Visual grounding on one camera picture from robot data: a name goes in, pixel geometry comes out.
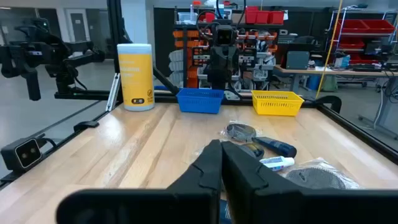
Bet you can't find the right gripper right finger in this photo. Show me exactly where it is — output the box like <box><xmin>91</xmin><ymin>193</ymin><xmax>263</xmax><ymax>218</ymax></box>
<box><xmin>221</xmin><ymin>141</ymin><xmax>398</xmax><ymax>224</ymax></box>

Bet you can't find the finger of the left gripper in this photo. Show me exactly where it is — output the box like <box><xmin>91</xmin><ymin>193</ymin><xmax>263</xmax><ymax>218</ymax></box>
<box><xmin>223</xmin><ymin>49</ymin><xmax>234</xmax><ymax>77</ymax></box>
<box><xmin>215</xmin><ymin>49</ymin><xmax>224</xmax><ymax>77</ymax></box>

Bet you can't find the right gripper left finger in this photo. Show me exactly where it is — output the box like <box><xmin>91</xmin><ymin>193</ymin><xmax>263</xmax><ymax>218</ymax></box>
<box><xmin>55</xmin><ymin>139</ymin><xmax>223</xmax><ymax>224</ymax></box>

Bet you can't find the white toothpaste tube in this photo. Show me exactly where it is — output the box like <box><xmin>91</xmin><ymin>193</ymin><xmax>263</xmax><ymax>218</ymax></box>
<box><xmin>259</xmin><ymin>156</ymin><xmax>295</xmax><ymax>172</ymax></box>

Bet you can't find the bagged black round pad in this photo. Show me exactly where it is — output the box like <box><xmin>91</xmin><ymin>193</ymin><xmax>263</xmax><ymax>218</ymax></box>
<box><xmin>218</xmin><ymin>120</ymin><xmax>264</xmax><ymax>144</ymax></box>
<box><xmin>279</xmin><ymin>157</ymin><xmax>361</xmax><ymax>190</ymax></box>

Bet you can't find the black remote control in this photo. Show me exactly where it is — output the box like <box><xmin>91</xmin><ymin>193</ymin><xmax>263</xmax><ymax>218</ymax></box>
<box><xmin>251</xmin><ymin>136</ymin><xmax>298</xmax><ymax>159</ymax></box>

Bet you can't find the shelf rack with orange bins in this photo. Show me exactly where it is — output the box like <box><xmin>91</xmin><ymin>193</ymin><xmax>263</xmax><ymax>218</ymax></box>
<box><xmin>172</xmin><ymin>21</ymin><xmax>279</xmax><ymax>91</ymax></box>

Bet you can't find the small red bin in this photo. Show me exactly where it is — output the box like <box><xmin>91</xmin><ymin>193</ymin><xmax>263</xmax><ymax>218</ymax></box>
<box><xmin>269</xmin><ymin>11</ymin><xmax>285</xmax><ymax>25</ymax></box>
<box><xmin>256</xmin><ymin>11</ymin><xmax>271</xmax><ymax>25</ymax></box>
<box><xmin>244</xmin><ymin>6</ymin><xmax>259</xmax><ymax>25</ymax></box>

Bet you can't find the blue plastic basket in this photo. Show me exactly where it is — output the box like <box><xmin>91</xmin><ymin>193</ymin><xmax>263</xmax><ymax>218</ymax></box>
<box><xmin>175</xmin><ymin>88</ymin><xmax>224</xmax><ymax>114</ymax></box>

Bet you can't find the clear plastic box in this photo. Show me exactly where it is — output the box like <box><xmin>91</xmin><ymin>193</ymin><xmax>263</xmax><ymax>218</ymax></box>
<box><xmin>177</xmin><ymin>11</ymin><xmax>198</xmax><ymax>25</ymax></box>

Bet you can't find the grey equipment box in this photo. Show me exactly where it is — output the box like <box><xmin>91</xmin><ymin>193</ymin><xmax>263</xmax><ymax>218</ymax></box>
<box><xmin>285</xmin><ymin>50</ymin><xmax>310</xmax><ymax>70</ymax></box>

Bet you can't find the yellow plastic basket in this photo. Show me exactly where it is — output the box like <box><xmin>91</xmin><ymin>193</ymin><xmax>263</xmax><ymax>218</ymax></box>
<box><xmin>251</xmin><ymin>90</ymin><xmax>305</xmax><ymax>117</ymax></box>

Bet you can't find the blue barrel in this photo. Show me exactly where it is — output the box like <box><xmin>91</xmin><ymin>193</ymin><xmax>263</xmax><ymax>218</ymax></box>
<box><xmin>307</xmin><ymin>75</ymin><xmax>321</xmax><ymax>91</ymax></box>

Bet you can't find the wooden desk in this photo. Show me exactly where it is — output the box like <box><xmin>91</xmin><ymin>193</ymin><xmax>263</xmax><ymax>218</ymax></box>
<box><xmin>273</xmin><ymin>64</ymin><xmax>398</xmax><ymax>94</ymax></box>

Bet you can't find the large red bin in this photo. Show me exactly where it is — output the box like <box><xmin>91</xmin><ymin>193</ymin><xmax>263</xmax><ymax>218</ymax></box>
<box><xmin>362</xmin><ymin>19</ymin><xmax>396</xmax><ymax>34</ymax></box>
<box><xmin>337</xmin><ymin>19</ymin><xmax>371</xmax><ymax>34</ymax></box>

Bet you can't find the black clamp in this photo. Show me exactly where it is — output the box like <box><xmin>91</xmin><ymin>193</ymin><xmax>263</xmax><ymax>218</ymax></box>
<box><xmin>73</xmin><ymin>120</ymin><xmax>100</xmax><ymax>132</ymax></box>

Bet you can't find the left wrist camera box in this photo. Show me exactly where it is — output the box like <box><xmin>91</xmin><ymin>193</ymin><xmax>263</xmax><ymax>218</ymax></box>
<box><xmin>213</xmin><ymin>24</ymin><xmax>237</xmax><ymax>47</ymax></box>

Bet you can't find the black table frame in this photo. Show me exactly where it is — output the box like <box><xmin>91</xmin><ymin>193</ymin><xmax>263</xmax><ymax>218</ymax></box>
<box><xmin>0</xmin><ymin>0</ymin><xmax>398</xmax><ymax>190</ymax></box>

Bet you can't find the yellow hanging cable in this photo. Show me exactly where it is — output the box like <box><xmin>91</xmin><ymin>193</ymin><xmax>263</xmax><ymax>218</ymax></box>
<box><xmin>315</xmin><ymin>0</ymin><xmax>345</xmax><ymax>100</ymax></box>

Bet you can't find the metal wire rack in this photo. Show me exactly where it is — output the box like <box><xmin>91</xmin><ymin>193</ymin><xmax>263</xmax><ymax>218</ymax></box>
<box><xmin>326</xmin><ymin>6</ymin><xmax>398</xmax><ymax>66</ymax></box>

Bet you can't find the aluminium bracket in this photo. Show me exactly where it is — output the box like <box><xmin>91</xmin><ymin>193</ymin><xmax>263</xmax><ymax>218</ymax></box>
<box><xmin>105</xmin><ymin>73</ymin><xmax>121</xmax><ymax>112</ymax></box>

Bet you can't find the black table-level camera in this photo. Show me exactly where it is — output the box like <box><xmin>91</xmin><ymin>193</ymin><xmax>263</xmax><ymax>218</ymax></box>
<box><xmin>0</xmin><ymin>138</ymin><xmax>43</xmax><ymax>172</ymax></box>

